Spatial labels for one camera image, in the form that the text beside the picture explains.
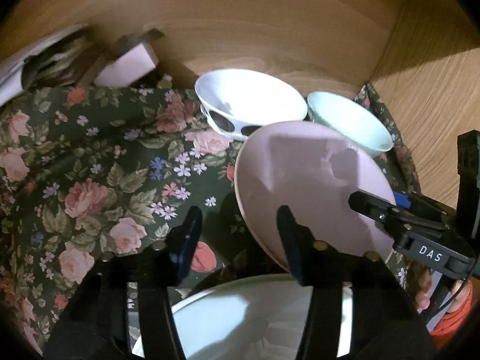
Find white bowl with black spots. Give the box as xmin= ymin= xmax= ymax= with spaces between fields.
xmin=194 ymin=68 xmax=309 ymax=140

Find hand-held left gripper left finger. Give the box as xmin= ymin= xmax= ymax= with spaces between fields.
xmin=45 ymin=206 xmax=204 ymax=360

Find person's right hand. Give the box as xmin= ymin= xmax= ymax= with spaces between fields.
xmin=414 ymin=269 xmax=432 ymax=313

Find small white box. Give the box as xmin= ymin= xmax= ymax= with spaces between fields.
xmin=93 ymin=28 xmax=166 ymax=89

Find stack of white papers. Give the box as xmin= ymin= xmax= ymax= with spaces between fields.
xmin=0 ymin=22 xmax=96 ymax=103

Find pink bowl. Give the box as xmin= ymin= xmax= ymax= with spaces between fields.
xmin=233 ymin=120 xmax=398 ymax=271

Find mint green plate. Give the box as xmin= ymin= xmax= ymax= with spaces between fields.
xmin=131 ymin=273 xmax=355 ymax=360

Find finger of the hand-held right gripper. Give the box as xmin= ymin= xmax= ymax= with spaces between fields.
xmin=349 ymin=190 xmax=401 ymax=233
xmin=393 ymin=192 xmax=451 ymax=229

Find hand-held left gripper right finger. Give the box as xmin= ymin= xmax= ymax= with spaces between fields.
xmin=276 ymin=205 xmax=436 ymax=360

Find mint green bowl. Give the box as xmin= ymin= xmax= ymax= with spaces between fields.
xmin=306 ymin=91 xmax=395 ymax=158

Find floral tablecloth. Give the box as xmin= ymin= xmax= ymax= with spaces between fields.
xmin=0 ymin=82 xmax=428 ymax=355

